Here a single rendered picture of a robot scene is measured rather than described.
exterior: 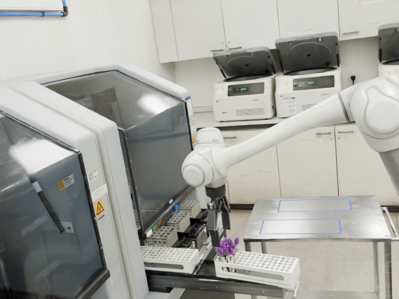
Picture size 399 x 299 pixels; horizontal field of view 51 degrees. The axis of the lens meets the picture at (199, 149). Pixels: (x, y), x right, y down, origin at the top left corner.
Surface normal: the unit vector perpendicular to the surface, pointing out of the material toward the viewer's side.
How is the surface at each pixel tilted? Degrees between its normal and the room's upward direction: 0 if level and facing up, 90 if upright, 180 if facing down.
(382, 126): 81
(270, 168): 90
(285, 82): 59
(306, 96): 90
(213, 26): 90
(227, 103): 90
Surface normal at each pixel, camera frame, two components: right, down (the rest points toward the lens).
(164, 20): -0.35, 0.29
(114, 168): 0.93, -0.04
